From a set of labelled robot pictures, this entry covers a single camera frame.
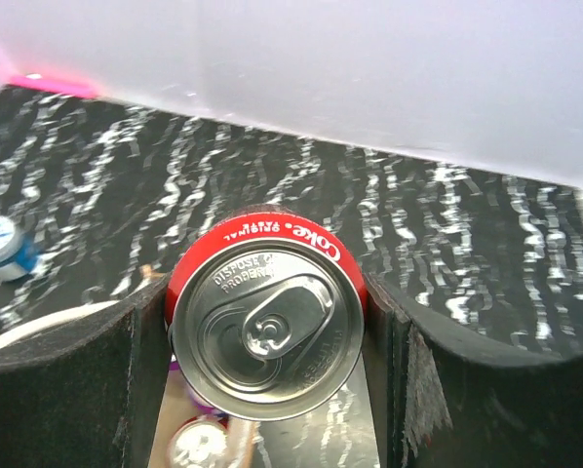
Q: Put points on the red coke can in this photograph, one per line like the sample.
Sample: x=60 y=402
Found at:
x=199 y=442
x=266 y=314

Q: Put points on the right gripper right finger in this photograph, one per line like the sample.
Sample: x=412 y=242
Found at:
x=445 y=396

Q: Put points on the pink tape strip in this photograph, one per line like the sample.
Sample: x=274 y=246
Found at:
x=39 y=82

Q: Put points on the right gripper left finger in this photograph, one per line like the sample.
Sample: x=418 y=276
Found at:
x=88 y=393

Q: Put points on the brown canvas tote bag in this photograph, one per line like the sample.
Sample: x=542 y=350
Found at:
x=339 y=433

